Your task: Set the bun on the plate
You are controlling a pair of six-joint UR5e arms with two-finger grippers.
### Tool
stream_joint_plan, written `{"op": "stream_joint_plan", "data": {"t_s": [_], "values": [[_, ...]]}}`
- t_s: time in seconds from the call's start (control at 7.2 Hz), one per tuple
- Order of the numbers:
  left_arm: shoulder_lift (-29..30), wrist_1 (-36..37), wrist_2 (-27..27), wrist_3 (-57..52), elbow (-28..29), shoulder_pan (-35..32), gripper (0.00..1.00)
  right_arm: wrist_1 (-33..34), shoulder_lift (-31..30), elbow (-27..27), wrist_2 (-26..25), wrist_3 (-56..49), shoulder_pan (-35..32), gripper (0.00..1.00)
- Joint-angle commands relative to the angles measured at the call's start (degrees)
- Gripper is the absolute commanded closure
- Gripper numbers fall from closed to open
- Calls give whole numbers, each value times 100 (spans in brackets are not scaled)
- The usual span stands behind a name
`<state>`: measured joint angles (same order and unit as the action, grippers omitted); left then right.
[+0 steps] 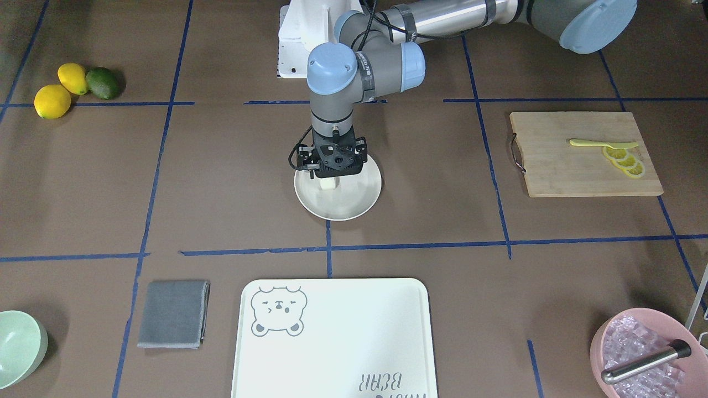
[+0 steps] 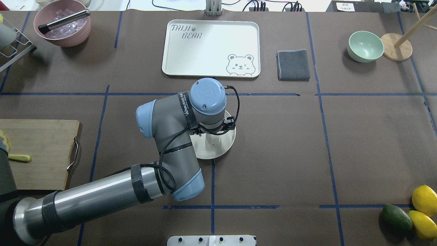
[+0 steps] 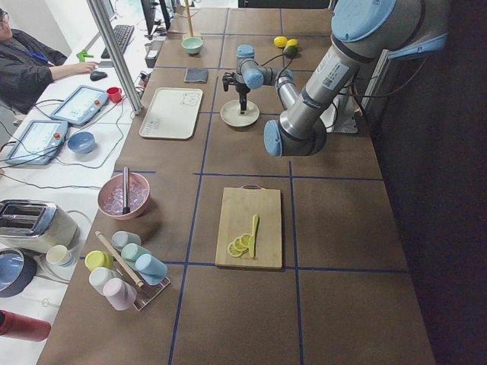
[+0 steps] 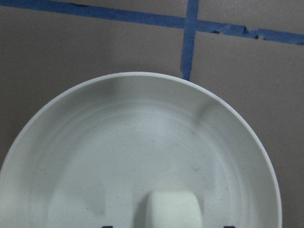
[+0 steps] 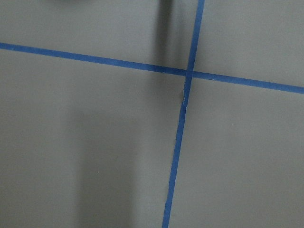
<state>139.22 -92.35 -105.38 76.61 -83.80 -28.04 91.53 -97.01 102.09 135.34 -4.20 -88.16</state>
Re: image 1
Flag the lemon slice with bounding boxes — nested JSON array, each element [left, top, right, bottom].
[[601, 146, 630, 161], [616, 161, 646, 179], [610, 154, 639, 170]]

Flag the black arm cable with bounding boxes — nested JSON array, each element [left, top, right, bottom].
[[288, 126, 314, 171]]

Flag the yellow plastic knife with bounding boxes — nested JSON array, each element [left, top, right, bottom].
[[568, 138, 639, 150]]

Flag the bamboo cutting board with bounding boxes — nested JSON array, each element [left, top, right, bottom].
[[510, 111, 664, 197]]

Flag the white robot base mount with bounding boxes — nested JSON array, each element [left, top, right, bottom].
[[277, 1, 351, 79]]

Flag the whole yellow lemon lower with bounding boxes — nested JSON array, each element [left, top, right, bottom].
[[33, 84, 72, 120]]

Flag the lemon slice near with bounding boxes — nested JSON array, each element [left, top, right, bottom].
[[616, 161, 646, 179]]

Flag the pink bowl with ice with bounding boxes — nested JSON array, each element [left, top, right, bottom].
[[589, 308, 707, 397]]

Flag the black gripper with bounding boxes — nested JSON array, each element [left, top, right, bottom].
[[313, 128, 367, 179]]

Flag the mint green bowl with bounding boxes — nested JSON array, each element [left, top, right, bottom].
[[1, 310, 48, 389]]

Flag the whole yellow lemon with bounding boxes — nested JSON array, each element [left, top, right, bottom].
[[56, 62, 89, 96], [33, 84, 72, 120]]

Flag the lemon slice middle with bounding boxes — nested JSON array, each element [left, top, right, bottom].
[[610, 154, 639, 170]]

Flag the whole yellow lemon upper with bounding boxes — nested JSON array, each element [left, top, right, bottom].
[[56, 62, 89, 96]]

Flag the white steamed bun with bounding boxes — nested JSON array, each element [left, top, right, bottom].
[[319, 177, 339, 191]]

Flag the white bear serving tray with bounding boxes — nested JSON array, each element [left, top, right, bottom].
[[231, 277, 439, 397]]

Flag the steel black-tipped tongs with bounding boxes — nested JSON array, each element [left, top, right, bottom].
[[600, 339, 693, 385]]

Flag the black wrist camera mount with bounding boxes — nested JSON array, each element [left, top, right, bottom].
[[296, 144, 320, 173]]

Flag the lemon slice far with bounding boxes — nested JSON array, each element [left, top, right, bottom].
[[601, 146, 630, 161]]

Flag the white round plate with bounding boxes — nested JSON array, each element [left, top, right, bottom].
[[294, 155, 383, 221]]

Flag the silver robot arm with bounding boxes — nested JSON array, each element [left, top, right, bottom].
[[288, 1, 638, 179]]

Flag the green avocado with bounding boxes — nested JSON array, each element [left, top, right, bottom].
[[86, 66, 121, 100]]

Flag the folded grey cloth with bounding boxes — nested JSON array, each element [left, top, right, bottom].
[[137, 280, 210, 349]]

